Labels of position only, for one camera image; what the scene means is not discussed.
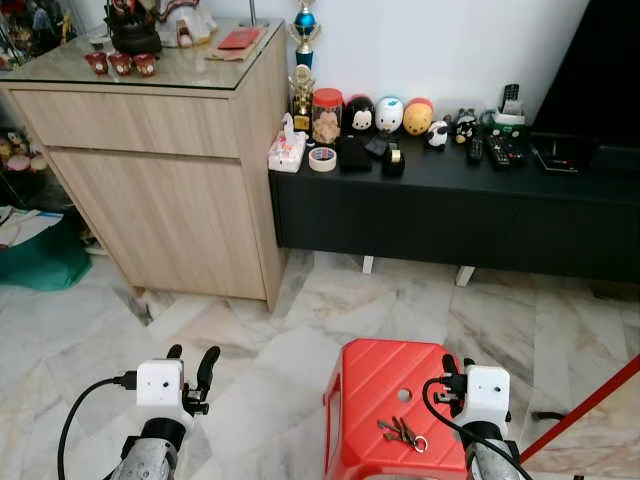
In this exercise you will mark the black teapot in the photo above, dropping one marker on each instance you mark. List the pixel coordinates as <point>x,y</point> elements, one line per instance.
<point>133,35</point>

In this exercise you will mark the red packet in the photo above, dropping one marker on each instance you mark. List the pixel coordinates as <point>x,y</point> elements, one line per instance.
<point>241,39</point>

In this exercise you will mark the black TV console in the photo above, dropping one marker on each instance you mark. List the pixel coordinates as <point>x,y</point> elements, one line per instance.
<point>450,215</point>

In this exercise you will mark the slim black remote control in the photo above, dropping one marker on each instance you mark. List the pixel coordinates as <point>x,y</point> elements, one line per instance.
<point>476,150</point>

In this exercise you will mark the green bag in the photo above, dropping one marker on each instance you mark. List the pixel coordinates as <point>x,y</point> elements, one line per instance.
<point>45,262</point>

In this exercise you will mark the red-lidded clear jar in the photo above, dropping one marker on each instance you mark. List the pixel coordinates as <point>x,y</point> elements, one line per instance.
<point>327,118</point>

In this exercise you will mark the black tape dispenser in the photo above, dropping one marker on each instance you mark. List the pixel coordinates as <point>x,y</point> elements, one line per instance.
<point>393,162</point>

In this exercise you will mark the black television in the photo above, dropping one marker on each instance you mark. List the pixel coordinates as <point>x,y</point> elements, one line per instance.
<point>600,70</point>

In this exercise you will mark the black round toy figure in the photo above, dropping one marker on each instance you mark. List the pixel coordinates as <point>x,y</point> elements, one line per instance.
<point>360,115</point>

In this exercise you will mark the red-edged marble table top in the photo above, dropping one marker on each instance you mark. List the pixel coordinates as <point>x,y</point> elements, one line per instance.
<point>600,430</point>

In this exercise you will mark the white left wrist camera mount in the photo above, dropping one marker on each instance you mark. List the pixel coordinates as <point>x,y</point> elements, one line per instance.
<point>160,382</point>

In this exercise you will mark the red plastic stool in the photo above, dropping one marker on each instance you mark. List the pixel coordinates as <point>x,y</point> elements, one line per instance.
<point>375,385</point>

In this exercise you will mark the small panda figurine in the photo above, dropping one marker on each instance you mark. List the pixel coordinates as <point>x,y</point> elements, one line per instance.
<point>438,135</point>

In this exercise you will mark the white tape roll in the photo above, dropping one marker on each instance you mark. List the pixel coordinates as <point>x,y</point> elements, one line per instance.
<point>313,160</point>

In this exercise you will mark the light wood cabinet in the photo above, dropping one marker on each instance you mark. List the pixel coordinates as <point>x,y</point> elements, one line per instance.
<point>150,200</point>

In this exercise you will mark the yellow round toy figure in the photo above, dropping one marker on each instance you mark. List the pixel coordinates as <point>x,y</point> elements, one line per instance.
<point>418,118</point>

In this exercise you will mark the silver key bunch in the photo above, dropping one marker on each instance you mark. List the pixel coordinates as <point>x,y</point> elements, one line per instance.
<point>400,432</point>

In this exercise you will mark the white round toy figure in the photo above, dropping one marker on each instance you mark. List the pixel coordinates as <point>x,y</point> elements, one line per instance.
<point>390,115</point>

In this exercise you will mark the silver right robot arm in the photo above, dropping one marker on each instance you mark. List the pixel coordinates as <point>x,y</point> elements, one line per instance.
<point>492,458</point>

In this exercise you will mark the black pouch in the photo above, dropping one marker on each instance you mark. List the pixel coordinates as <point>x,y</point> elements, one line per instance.
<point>352,155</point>

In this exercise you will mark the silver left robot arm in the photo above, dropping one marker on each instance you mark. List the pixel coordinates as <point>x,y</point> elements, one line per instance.
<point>145,462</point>

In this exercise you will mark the blue gold trophy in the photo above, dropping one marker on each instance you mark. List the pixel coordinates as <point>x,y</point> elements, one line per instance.
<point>305,22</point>

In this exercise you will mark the small black white figurine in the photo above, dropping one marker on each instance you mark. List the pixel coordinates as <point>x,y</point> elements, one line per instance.
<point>466,126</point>

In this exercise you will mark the white statue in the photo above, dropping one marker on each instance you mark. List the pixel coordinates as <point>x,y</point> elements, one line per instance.
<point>188,22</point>

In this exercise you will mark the small gold trophy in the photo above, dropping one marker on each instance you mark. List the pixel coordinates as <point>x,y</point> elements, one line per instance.
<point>302,100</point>

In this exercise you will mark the pink white tissue box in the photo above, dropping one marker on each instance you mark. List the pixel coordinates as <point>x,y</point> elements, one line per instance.
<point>285,150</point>

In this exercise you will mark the wide black remote control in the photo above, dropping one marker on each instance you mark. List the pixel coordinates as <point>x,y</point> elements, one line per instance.
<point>506,152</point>

